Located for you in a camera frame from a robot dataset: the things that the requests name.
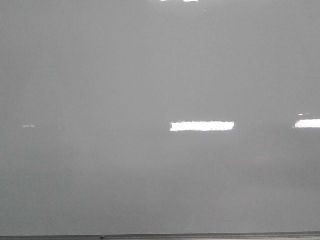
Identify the white glossy whiteboard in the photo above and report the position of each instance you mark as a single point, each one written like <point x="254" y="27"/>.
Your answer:
<point x="159" y="117"/>

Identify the grey aluminium whiteboard frame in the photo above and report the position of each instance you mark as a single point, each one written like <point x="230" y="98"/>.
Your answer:
<point x="300" y="235"/>

